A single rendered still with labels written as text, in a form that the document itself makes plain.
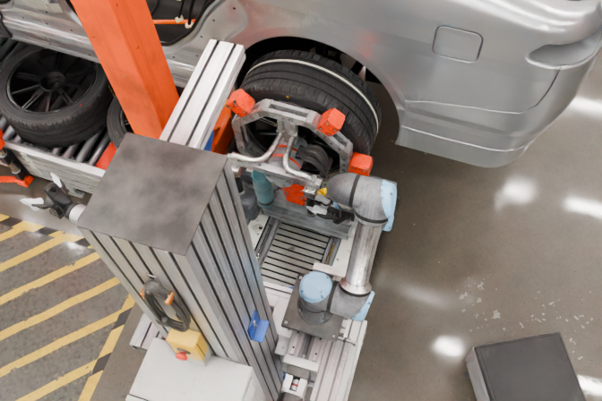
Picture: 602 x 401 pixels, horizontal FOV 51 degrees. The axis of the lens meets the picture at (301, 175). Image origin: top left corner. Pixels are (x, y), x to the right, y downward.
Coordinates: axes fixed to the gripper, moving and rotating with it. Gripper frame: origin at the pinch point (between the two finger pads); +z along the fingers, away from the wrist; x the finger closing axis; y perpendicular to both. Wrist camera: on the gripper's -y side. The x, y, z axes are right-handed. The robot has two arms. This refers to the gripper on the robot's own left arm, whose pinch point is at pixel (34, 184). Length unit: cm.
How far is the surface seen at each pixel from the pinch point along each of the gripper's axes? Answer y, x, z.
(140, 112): -10.3, 42.5, -16.2
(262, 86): -2, 87, -42
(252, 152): 40, 83, -38
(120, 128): 64, 75, 43
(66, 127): 71, 64, 74
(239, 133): 24, 78, -35
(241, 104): 3, 77, -38
